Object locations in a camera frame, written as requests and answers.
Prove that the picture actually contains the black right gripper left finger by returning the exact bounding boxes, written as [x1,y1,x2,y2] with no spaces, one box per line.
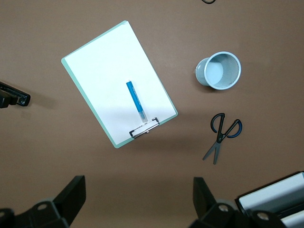
[0,175,86,228]

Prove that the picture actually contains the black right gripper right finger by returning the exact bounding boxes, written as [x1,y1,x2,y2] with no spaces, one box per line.
[190,177,285,228]

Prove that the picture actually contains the blue marker pen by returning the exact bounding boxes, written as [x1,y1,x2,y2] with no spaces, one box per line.
[125,79,148,124]

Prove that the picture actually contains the mint green clipboard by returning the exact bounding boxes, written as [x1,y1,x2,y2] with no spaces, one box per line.
[61,20,178,149]

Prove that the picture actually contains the black stapler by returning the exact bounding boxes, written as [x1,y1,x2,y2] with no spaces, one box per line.
[0,81,31,109]

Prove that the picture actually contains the light blue mesh cup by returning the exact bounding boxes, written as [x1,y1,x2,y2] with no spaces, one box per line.
[195,51,242,90]

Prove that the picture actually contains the white paper sheet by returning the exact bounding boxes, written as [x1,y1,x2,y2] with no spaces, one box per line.
[64,21,176,145]

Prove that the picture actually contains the black blue handled scissors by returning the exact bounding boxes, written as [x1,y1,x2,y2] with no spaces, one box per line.
[202,113,243,165]

